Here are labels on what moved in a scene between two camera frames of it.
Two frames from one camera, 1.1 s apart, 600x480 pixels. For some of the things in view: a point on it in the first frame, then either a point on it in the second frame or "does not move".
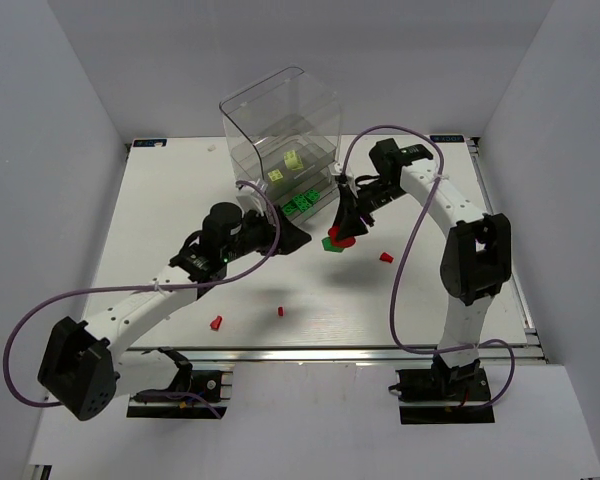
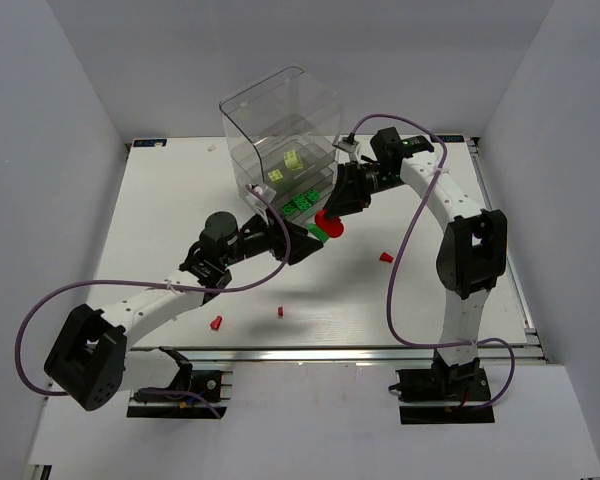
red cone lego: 214,325 does not move
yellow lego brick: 275,175 does not move
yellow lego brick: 292,160 does not move
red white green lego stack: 332,244 to 325,227
